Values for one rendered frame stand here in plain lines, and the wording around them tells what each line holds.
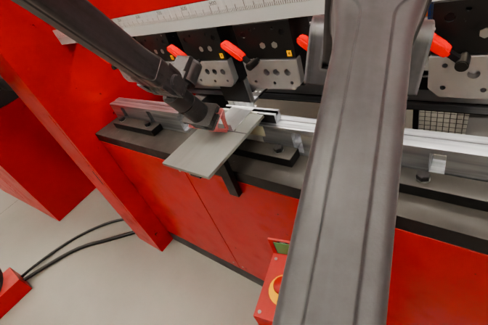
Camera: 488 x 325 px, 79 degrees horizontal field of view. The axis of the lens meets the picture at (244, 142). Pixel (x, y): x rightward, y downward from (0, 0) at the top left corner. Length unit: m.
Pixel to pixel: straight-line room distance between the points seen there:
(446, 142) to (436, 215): 0.15
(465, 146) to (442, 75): 0.19
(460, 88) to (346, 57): 0.44
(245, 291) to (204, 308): 0.23
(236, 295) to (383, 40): 1.58
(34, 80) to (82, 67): 0.20
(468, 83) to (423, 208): 0.27
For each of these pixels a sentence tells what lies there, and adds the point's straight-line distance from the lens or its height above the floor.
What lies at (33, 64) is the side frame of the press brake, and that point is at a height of 1.25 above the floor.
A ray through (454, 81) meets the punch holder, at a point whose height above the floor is 1.14.
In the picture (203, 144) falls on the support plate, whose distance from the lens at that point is 0.84.
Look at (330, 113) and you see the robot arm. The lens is 0.17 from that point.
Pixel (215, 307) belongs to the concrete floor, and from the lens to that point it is 1.72.
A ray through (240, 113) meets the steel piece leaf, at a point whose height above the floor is 1.00.
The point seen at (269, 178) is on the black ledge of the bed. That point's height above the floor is 0.87.
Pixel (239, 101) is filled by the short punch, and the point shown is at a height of 1.03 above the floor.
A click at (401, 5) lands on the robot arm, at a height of 1.38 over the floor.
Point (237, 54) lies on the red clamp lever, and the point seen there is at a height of 1.22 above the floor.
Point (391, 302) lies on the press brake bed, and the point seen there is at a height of 0.46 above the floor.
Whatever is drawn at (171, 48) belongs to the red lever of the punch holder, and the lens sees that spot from 0.87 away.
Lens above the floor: 1.45
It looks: 35 degrees down
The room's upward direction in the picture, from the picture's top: 21 degrees counter-clockwise
